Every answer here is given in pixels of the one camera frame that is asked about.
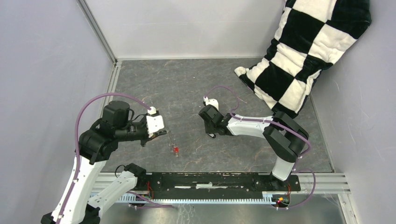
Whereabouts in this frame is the large metal keyring plate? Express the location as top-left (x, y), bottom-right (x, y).
top-left (167, 130), bottom-right (179, 157)

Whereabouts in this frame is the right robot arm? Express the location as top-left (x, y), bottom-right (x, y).
top-left (198, 105), bottom-right (311, 190)

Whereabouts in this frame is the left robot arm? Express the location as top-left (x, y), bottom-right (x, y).
top-left (41, 101), bottom-right (167, 224)

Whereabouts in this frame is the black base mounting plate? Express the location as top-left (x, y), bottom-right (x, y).
top-left (131, 172), bottom-right (301, 200)

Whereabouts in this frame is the black and white checkered blanket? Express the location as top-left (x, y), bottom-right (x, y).
top-left (234, 0), bottom-right (372, 118)

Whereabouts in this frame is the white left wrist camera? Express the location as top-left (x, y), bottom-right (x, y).
top-left (146, 115), bottom-right (165, 134)

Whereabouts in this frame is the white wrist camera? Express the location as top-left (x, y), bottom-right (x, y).
top-left (146, 115), bottom-right (165, 134)
top-left (203, 96), bottom-right (219, 110)

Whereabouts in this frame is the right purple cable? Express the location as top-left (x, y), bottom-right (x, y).
top-left (203, 85), bottom-right (317, 211)

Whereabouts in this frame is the purple cable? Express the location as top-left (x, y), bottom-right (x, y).
top-left (55, 92), bottom-right (176, 224)
top-left (203, 85), bottom-right (317, 211)

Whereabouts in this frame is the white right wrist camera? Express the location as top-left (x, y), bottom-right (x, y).
top-left (203, 96), bottom-right (219, 110)

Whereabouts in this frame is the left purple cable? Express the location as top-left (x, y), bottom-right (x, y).
top-left (55, 92), bottom-right (176, 224)

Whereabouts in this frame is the white slotted cable duct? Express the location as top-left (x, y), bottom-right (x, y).
top-left (116, 193), bottom-right (276, 205)

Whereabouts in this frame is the aluminium frame rail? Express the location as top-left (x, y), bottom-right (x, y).
top-left (70, 172), bottom-right (351, 195)

